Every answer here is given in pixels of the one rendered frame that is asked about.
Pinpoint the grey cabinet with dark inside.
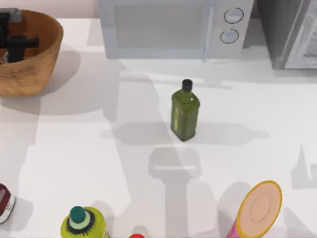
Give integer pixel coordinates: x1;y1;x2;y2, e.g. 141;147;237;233
256;0;317;70

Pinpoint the yellow-green bottle with teal cap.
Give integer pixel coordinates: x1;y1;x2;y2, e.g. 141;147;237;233
60;205;107;238

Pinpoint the pink and yellow can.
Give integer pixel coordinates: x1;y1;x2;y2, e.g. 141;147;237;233
224;180;283;238

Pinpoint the grey cabinet door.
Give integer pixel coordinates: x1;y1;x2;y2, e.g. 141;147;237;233
283;0;317;69

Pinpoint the pale grey rounded box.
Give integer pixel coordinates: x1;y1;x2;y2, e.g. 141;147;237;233
0;7;22;24

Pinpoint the microwave door handle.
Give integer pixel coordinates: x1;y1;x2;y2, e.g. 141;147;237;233
202;5;215;62

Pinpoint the green bottle with black cap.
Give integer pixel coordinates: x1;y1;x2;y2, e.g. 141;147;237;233
170;79;201;143

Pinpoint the pale microwave oven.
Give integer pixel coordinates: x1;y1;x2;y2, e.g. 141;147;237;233
97;0;255;63

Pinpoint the wooden basket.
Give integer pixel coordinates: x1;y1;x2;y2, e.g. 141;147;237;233
0;9;64;97

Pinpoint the round microwave knob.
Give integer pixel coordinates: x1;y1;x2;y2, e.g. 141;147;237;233
219;28;240;45
223;7;245;24

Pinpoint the microwave oven door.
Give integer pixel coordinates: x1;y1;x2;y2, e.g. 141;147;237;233
98;0;215;62

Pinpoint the red and white can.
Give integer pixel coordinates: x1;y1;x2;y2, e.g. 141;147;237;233
0;183;16;224

